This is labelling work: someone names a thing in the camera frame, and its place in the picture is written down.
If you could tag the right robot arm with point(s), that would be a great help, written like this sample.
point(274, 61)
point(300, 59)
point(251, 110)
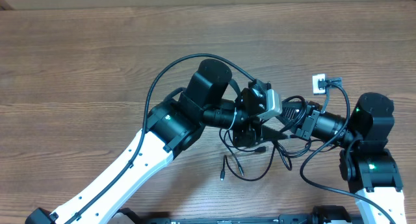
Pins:
point(365, 163)

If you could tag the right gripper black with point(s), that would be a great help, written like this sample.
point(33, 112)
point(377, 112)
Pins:
point(309, 119)

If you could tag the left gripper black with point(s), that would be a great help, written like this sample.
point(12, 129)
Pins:
point(245, 119)

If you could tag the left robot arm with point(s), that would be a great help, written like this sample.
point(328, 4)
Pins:
point(220, 94)

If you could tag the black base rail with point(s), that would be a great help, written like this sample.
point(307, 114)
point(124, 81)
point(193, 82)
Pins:
point(320, 214)

